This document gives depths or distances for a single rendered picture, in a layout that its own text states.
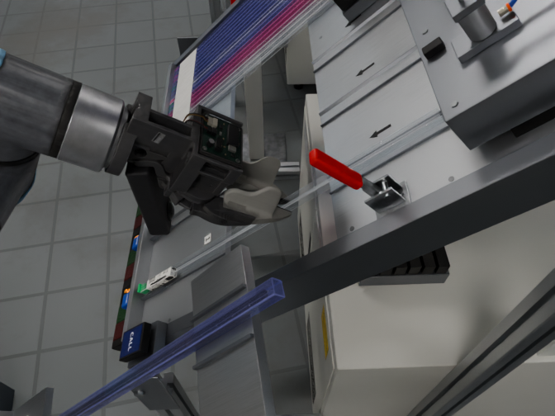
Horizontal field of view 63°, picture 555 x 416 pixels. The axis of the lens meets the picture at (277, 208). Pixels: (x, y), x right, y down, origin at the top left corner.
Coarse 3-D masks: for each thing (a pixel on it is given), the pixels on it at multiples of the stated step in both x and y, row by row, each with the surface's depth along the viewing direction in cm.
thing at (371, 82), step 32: (384, 0) 60; (320, 32) 68; (352, 32) 62; (384, 32) 57; (320, 64) 64; (352, 64) 59; (384, 64) 54; (416, 64) 50; (320, 96) 61; (352, 96) 56; (384, 96) 52; (416, 96) 48; (352, 128) 53; (384, 128) 50; (448, 128) 43; (544, 128) 37; (384, 160) 48; (416, 160) 45; (448, 160) 42; (480, 160) 40; (352, 192) 49; (416, 192) 43; (352, 224) 47
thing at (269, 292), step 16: (256, 288) 33; (272, 288) 32; (240, 304) 34; (256, 304) 32; (272, 304) 33; (208, 320) 36; (224, 320) 34; (240, 320) 34; (192, 336) 36; (208, 336) 35; (160, 352) 39; (176, 352) 37; (192, 352) 38; (144, 368) 40; (160, 368) 39; (112, 384) 43; (128, 384) 41; (96, 400) 44; (112, 400) 44
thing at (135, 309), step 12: (168, 72) 103; (168, 84) 100; (168, 96) 98; (144, 228) 77; (144, 240) 76; (144, 252) 75; (144, 264) 74; (132, 276) 72; (144, 276) 73; (132, 288) 71; (132, 300) 69; (132, 312) 68; (132, 324) 67
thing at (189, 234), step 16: (224, 112) 79; (176, 208) 77; (176, 224) 74; (192, 224) 70; (208, 224) 67; (160, 240) 76; (176, 240) 72; (192, 240) 68; (208, 240) 65; (160, 256) 73; (176, 256) 70; (224, 256) 61; (160, 272) 71; (192, 272) 64; (160, 288) 68; (176, 288) 66; (160, 304) 67; (176, 304) 64; (144, 320) 68; (160, 320) 65
